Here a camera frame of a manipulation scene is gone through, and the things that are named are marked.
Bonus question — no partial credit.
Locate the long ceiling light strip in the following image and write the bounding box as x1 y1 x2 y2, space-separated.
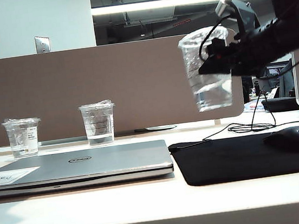
90 0 227 17

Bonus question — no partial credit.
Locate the silver Dell laptop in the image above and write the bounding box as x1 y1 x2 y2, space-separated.
0 138 176 199

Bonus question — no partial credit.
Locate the dark computer monitor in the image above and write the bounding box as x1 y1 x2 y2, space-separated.
241 74 255 97

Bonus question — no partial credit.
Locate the person in dark jacket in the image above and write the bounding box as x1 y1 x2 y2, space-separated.
277 66 297 99

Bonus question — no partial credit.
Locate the black oval zipper case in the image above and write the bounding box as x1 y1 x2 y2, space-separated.
261 95 299 115

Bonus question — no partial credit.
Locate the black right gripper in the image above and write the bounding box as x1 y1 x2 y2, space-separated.
193 17 295 82

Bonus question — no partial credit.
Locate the black mouse pad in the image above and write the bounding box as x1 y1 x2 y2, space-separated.
167 127 299 190

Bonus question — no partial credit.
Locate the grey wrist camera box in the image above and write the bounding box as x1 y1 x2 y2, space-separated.
213 0 262 35

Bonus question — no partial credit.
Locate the thin black mouse cable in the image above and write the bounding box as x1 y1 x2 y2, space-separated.
197 89 299 142

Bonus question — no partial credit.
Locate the tall clear plastic cup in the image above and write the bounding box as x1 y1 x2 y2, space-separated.
177 24 238 114

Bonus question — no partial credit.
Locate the metal wall switch plate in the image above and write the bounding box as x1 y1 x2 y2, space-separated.
34 35 51 54

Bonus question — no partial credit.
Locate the black computer mouse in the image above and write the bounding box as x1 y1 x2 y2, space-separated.
262 126 299 156

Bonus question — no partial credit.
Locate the medium clear plastic cup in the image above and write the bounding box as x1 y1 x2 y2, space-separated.
77 98 121 149

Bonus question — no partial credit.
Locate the short clear cup with label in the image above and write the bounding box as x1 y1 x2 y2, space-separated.
0 113 46 160

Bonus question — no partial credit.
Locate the black monitor with lit screen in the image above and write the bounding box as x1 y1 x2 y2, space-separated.
265 62 296 89

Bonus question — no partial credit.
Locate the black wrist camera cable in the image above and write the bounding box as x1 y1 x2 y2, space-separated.
194 14 241 61

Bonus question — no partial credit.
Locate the blue white plastic package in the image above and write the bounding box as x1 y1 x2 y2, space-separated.
243 100 264 114

